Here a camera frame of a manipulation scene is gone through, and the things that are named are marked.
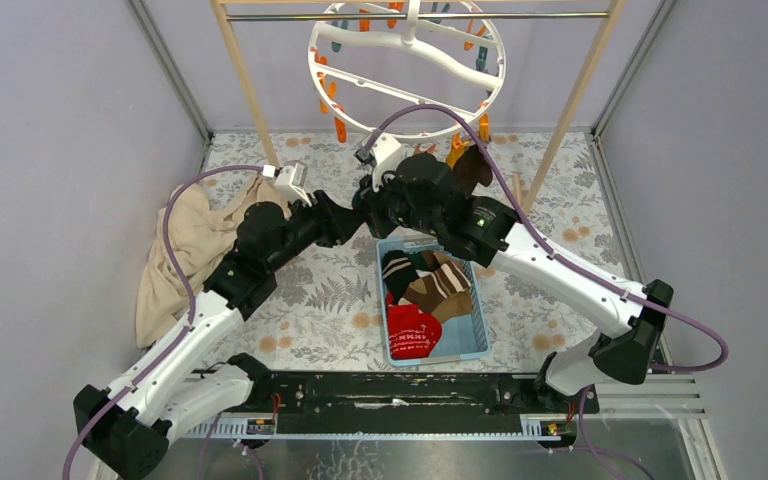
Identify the beige crumpled cloth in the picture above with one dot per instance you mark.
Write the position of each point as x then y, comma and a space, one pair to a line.
201, 228

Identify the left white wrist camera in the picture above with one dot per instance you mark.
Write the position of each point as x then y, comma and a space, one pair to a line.
289, 180

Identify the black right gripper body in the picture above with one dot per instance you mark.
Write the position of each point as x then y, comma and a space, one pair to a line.
404, 215

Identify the white round clip hanger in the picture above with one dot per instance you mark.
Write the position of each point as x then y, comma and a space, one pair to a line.
401, 54

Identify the light blue plastic basket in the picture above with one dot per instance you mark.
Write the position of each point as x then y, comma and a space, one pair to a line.
464, 338

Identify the brown striped sock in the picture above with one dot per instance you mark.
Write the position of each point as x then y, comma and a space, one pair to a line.
445, 293

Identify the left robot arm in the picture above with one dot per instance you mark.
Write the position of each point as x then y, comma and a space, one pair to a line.
127, 425

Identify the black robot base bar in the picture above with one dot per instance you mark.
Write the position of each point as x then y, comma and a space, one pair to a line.
336, 403

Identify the wooden drying rack frame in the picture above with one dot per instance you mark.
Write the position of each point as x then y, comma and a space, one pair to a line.
251, 99

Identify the black sock with beige stripes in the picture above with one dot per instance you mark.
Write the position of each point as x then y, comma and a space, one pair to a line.
398, 273

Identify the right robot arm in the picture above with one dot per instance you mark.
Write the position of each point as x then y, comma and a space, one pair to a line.
626, 314

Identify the mustard yellow sock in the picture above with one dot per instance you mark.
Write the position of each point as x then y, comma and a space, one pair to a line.
458, 146

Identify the tan brown sock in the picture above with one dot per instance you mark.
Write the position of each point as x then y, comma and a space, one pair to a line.
432, 260

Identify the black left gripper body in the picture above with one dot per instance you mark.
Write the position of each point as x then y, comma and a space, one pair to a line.
302, 231

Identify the red patterned sock pair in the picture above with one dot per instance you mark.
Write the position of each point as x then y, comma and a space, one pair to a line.
412, 333

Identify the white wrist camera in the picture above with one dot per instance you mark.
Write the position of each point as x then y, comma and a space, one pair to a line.
382, 152
289, 180

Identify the dark brown sock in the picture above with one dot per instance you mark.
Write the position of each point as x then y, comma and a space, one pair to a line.
472, 170

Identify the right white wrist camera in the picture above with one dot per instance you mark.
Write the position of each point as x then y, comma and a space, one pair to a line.
382, 152

